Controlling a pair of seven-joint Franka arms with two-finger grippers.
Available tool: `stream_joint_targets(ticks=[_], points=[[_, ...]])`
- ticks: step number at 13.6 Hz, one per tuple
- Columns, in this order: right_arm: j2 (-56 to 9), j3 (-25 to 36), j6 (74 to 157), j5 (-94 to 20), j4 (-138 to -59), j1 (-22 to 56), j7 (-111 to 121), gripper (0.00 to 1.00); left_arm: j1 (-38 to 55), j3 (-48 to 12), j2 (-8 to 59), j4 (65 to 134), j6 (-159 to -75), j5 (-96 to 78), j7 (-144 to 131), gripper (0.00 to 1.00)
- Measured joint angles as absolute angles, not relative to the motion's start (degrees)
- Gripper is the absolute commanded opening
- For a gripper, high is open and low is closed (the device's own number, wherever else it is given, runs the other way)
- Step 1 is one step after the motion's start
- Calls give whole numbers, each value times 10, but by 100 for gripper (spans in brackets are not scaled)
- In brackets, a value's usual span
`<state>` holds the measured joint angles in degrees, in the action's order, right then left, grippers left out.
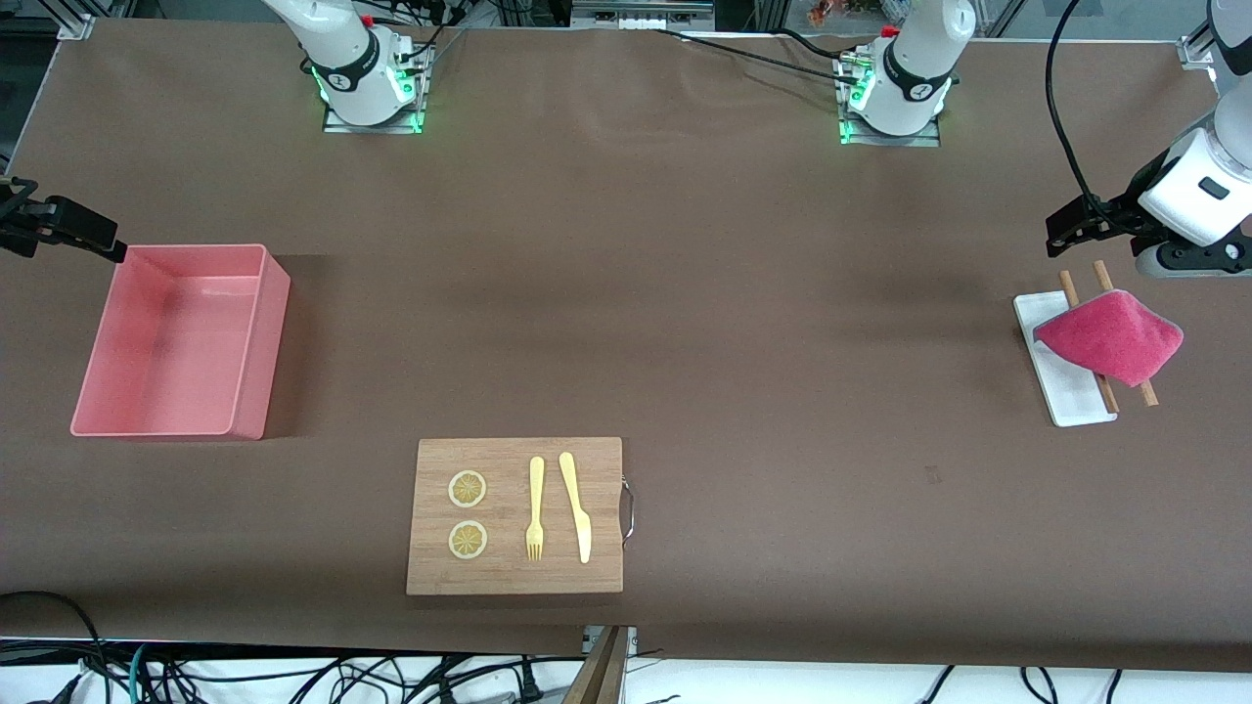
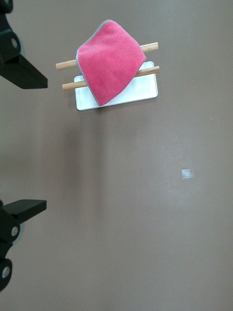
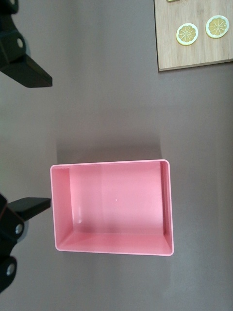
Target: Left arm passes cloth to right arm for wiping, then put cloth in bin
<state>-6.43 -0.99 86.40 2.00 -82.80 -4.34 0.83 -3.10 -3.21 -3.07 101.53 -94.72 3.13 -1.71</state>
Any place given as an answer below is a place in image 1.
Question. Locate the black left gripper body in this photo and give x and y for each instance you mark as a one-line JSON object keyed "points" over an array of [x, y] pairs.
{"points": [[1118, 210]]}

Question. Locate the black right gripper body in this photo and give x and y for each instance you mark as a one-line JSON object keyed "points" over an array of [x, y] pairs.
{"points": [[27, 219]]}

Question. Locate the magenta pink cloth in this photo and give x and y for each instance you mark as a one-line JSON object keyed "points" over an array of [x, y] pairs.
{"points": [[1115, 337]]}

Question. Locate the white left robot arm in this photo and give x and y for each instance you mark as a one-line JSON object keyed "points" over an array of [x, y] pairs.
{"points": [[915, 59]]}

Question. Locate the brown wooden chopstick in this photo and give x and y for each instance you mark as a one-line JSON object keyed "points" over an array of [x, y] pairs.
{"points": [[1102, 274], [1068, 286]]}

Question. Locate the pink plastic bin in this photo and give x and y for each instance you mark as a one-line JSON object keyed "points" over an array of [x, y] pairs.
{"points": [[176, 352]]}

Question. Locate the white rectangular tray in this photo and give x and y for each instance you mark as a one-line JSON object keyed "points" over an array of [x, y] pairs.
{"points": [[1071, 391]]}

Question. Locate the brown paper table cover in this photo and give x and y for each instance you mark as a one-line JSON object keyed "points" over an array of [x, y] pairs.
{"points": [[685, 293]]}

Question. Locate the lemon slice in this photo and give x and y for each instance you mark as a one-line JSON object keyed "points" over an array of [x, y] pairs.
{"points": [[468, 541], [468, 489]]}

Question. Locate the grey metal box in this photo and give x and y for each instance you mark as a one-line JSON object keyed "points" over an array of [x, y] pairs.
{"points": [[641, 12]]}

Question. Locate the yellow plastic fork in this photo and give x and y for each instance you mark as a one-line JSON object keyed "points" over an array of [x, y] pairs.
{"points": [[536, 489]]}

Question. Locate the wooden cutting board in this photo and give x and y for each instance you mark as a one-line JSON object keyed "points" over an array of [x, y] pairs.
{"points": [[509, 577]]}

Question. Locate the yellow plastic knife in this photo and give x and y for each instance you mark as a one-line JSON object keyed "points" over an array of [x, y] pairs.
{"points": [[577, 508]]}

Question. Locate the black power plug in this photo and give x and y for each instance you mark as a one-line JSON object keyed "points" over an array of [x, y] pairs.
{"points": [[529, 684]]}

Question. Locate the brown wooden plank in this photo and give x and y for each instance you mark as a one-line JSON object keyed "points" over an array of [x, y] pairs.
{"points": [[599, 675]]}

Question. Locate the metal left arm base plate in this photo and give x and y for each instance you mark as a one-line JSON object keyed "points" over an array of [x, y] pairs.
{"points": [[924, 140]]}

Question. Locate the aluminium frame profile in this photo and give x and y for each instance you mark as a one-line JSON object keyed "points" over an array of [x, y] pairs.
{"points": [[1195, 51], [73, 22]]}

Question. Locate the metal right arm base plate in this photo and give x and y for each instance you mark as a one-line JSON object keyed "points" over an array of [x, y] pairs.
{"points": [[337, 127]]}

